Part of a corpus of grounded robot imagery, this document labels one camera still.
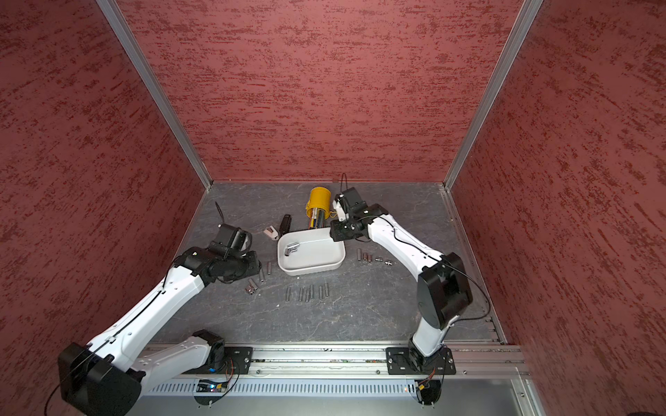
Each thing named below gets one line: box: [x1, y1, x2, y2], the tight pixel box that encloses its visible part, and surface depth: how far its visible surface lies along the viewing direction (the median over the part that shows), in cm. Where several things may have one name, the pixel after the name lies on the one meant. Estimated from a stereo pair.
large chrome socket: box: [284, 241, 301, 254], surface depth 99 cm
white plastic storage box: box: [277, 227, 347, 276], surface depth 99 cm
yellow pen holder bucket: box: [305, 186, 338, 221], surface depth 109 cm
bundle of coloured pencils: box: [307, 207, 326, 229], surface depth 108 cm
